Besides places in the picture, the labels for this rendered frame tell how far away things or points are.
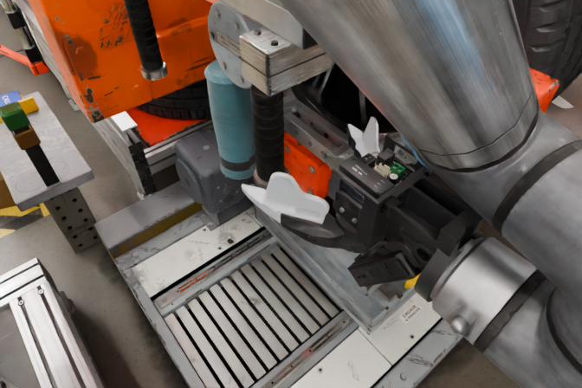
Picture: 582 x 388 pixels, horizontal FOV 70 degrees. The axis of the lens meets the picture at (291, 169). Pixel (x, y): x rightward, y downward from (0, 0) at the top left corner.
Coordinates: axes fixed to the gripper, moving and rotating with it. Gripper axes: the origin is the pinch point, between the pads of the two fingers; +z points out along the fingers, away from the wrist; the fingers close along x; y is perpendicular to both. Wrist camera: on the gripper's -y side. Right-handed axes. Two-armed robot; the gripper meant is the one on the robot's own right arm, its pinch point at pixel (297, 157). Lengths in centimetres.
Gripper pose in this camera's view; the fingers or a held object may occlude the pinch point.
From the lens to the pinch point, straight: 46.1
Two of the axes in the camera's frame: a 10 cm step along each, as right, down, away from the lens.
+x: -7.7, 4.5, -4.4
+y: -0.1, -7.1, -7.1
